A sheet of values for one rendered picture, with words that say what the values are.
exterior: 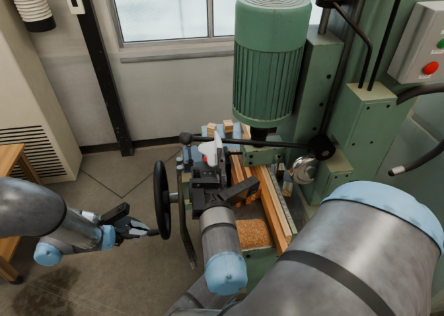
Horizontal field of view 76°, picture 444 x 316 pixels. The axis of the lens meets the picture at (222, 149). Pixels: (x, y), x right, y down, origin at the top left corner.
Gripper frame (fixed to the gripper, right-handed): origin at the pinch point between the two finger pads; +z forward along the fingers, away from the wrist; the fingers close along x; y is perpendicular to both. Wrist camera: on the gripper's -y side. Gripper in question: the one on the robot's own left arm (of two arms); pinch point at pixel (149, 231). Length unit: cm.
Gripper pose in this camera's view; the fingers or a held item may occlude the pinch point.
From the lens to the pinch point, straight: 113.3
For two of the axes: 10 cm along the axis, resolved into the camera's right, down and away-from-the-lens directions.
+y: -4.7, 7.4, 4.9
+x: 1.4, 6.1, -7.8
